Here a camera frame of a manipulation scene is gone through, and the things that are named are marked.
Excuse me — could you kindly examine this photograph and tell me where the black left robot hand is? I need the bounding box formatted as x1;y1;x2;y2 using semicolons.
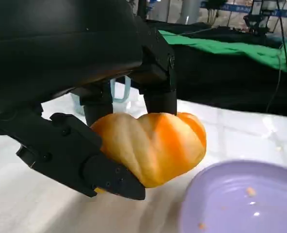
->
0;0;178;201

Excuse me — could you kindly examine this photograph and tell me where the orange white toy bread roll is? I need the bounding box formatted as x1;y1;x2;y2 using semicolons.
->
90;112;207;195

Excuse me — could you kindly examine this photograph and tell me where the pale green mug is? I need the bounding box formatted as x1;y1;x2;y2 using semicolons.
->
72;75;132;115

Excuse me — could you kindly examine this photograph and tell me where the green cloth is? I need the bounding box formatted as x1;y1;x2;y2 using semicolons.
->
158;29;287;73

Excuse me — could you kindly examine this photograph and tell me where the black cloth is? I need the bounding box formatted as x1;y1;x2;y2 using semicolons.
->
145;20;287;119

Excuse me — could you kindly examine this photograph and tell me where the lilac plate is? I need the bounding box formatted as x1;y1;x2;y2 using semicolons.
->
178;159;287;233

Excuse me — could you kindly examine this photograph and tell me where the thin black hanging cable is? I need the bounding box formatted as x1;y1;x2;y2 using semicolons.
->
265;48;284;112

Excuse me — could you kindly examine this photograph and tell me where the thick black hanging cable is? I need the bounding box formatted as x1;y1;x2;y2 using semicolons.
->
276;0;287;73

